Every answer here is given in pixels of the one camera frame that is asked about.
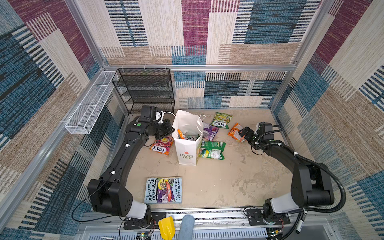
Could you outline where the small orange candy bag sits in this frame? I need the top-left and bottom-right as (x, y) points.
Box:
(228, 123), (246, 143)

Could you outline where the large orange fruits candy bag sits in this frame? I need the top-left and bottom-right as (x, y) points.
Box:
(177, 129), (186, 140)

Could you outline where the white paper bag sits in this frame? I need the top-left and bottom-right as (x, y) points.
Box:
(172, 110), (206, 166)

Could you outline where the yellow green Fox's candy bag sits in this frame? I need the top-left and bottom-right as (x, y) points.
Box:
(211, 112), (233, 129)

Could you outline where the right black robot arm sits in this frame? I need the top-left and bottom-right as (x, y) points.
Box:
(239, 122), (347, 224)

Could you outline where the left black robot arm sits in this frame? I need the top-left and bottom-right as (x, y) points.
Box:
(88, 120), (175, 225)

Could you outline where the pink yellow Fox's candy bag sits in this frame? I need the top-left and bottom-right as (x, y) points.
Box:
(150, 137), (174, 156)

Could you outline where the green spring tea candy bag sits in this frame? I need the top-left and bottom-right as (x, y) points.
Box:
(199, 141), (226, 160)

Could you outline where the purple berries candy bag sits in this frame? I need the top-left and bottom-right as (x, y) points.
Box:
(203, 122), (220, 142)

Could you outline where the treehouse paperback book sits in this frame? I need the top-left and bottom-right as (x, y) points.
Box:
(144, 177), (183, 204)

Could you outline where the yellow plastic scoop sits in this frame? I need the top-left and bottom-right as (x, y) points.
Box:
(158, 217), (176, 240)

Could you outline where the grey cylinder roll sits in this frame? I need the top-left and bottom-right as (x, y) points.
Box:
(178, 215), (195, 240)

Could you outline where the black marker pen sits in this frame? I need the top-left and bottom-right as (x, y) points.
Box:
(296, 210), (308, 234)

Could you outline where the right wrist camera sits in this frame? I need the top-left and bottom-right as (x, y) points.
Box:
(257, 122), (273, 135)

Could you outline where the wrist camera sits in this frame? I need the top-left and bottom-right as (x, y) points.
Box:
(257, 122), (273, 135)
(139, 105), (164, 124)

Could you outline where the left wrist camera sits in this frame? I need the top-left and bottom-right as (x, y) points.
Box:
(139, 105), (164, 124)

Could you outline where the black wire shelf rack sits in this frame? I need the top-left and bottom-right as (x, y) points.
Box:
(112, 68), (175, 114)

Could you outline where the white wire mesh basket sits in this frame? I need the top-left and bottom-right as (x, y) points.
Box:
(65, 71), (115, 135)

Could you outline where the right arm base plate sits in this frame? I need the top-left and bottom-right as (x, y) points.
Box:
(243, 208), (291, 226)

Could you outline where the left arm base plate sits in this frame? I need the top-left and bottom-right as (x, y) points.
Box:
(123, 211), (167, 230)

